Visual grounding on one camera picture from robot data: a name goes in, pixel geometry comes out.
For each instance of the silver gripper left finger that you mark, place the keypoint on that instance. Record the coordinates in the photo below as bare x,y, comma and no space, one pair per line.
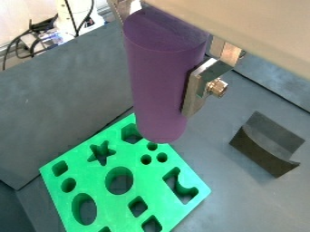
123,8

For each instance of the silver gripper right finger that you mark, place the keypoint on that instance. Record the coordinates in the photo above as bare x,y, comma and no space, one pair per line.
205,79

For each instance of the purple cylinder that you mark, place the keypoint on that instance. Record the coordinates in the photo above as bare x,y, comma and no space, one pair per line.
165,47

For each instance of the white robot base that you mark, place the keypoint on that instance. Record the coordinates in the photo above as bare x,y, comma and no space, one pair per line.
78,17

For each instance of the black curved holder block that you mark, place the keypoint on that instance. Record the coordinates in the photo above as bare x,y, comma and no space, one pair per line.
267,144

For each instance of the green shape sorter board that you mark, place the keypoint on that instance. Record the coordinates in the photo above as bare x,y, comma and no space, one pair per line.
121,184

